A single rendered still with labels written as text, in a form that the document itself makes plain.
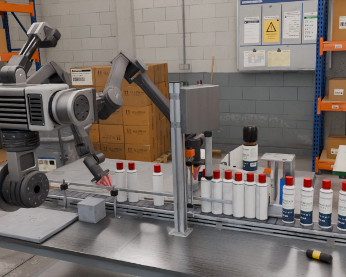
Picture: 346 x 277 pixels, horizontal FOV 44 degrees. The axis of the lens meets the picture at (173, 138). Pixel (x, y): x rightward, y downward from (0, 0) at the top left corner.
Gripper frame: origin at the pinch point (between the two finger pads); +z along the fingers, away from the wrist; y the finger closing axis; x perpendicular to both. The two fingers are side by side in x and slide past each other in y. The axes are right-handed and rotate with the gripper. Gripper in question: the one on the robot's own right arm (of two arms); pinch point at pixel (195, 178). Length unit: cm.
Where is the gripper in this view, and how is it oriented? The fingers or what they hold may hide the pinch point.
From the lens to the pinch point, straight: 207.1
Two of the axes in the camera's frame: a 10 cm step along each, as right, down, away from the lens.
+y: -9.1, -0.5, 4.1
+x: -4.1, 2.2, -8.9
